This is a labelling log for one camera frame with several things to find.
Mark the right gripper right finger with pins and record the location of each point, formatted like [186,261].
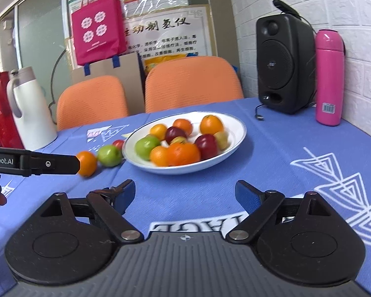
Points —
[261,207]

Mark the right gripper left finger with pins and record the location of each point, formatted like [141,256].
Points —
[108,206]

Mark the large orange back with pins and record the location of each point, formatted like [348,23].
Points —
[88,163]

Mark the green apple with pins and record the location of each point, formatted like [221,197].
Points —
[145,145]
[109,156]

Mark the small red apple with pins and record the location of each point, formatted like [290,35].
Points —
[118,144]

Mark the small orange front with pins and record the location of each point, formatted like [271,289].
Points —
[158,156]

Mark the brown longan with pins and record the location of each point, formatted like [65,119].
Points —
[222,140]

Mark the dark red plum back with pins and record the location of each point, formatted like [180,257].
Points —
[207,146]

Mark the dark red plum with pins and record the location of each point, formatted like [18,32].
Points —
[173,132]
[207,146]

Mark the small yellow-orange citrus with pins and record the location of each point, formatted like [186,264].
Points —
[159,131]

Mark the mandarin with stem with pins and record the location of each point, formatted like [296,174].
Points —
[179,154]

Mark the dark red plum front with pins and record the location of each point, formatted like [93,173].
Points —
[173,132]

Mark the yellow-brown small fruit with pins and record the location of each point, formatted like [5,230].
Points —
[179,140]

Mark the mandarin orange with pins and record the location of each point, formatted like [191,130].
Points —
[184,125]

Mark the red thermos jug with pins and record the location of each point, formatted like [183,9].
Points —
[9,136]

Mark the white thermos jug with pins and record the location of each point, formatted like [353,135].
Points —
[30,110]

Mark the blue patterned tablecloth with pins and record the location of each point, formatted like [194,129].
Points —
[292,154]

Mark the white oval plate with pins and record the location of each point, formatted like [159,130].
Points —
[235,127]

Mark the left orange chair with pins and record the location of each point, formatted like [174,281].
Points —
[91,101]

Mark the orange chair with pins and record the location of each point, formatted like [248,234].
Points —
[196,80]
[91,101]

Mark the right orange chair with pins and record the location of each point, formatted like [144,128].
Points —
[196,80]

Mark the yellow snack bag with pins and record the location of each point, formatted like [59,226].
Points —
[153,62]

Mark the magenta tote bag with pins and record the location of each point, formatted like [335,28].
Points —
[98,31]

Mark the black speaker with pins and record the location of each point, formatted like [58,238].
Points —
[285,60]

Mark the pink water bottle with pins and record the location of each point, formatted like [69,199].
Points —
[330,77]

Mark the white chinese text poster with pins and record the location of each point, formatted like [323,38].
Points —
[178,30]

